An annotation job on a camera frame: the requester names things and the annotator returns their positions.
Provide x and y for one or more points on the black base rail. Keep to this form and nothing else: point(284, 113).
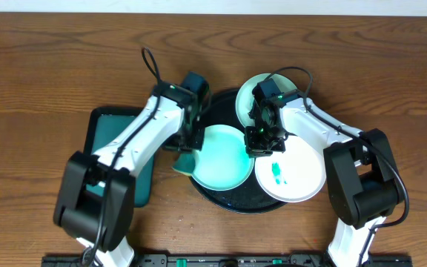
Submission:
point(301, 259)

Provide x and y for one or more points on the green yellow sponge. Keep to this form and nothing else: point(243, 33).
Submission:
point(185, 164)

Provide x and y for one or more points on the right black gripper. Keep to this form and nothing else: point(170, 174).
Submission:
point(264, 144)

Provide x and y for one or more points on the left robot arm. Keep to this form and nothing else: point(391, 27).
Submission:
point(96, 198)

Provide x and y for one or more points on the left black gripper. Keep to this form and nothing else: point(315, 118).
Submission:
point(185, 141)

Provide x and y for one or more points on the round black serving tray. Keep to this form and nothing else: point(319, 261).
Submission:
point(249, 197)

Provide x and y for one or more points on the white plate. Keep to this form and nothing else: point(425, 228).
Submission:
point(295, 175)

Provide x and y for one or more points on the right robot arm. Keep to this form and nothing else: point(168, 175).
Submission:
point(363, 183)

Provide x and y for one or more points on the mint green plate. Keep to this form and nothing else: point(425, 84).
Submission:
point(222, 164)
point(245, 98)

